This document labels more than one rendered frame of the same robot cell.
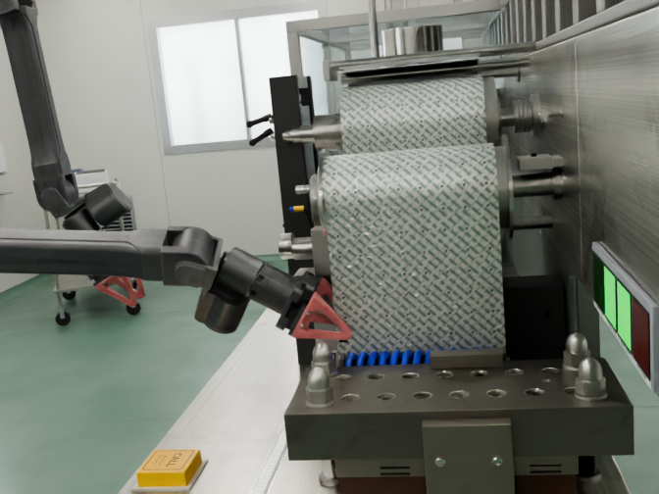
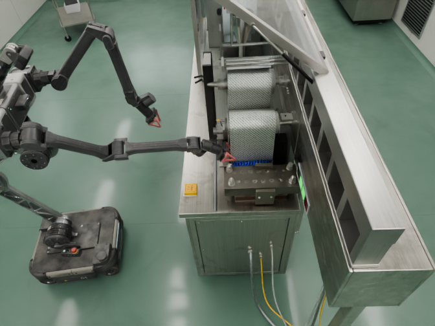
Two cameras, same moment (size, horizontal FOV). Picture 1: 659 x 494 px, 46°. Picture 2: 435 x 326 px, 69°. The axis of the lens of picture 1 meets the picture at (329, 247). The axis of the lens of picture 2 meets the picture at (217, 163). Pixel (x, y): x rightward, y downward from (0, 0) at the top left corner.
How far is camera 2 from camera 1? 98 cm
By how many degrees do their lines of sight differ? 36
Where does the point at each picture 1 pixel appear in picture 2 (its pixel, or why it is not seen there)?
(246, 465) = (208, 185)
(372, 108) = (237, 84)
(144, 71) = not seen: outside the picture
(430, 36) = not seen: hidden behind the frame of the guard
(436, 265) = (257, 143)
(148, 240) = (182, 143)
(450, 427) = (262, 192)
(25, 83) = (118, 68)
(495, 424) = (272, 191)
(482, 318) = (267, 154)
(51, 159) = (130, 90)
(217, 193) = not seen: outside the picture
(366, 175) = (241, 125)
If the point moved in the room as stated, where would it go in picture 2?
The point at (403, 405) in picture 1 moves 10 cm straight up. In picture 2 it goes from (251, 185) to (252, 173)
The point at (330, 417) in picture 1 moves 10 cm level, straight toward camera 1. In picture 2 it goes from (235, 189) to (239, 204)
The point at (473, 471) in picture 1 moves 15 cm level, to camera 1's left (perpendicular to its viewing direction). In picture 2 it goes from (265, 198) to (238, 203)
